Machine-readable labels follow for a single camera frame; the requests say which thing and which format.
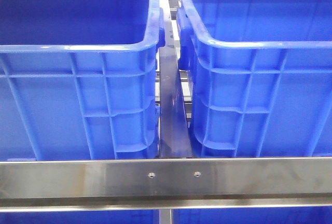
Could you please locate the blue plastic crate right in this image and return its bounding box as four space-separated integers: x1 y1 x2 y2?
177 0 331 158

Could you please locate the steel centre divider bar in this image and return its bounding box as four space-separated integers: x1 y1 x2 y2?
158 0 194 159

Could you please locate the steel lower vertical post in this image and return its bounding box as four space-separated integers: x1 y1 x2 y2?
159 209 173 224

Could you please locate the blue crate lower right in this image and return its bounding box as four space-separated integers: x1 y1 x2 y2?
173 206 331 223

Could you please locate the blue plastic crate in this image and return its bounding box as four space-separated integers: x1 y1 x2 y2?
1 0 165 161
177 0 331 158

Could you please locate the blue plastic crate left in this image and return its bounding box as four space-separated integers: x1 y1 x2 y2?
1 0 165 161

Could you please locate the blue crate lower left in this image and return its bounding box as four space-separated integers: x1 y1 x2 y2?
1 210 159 223

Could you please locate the stainless steel front rail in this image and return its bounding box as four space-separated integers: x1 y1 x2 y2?
1 157 331 212

